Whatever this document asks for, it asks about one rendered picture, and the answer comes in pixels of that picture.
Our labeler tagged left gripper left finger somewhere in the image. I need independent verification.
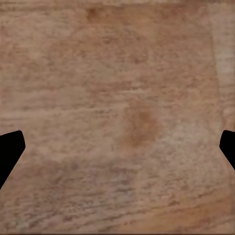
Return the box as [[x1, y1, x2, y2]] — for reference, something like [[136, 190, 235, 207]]
[[0, 130, 25, 189]]

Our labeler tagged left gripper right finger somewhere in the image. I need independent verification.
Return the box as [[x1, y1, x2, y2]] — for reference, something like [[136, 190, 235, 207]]
[[219, 130, 235, 170]]

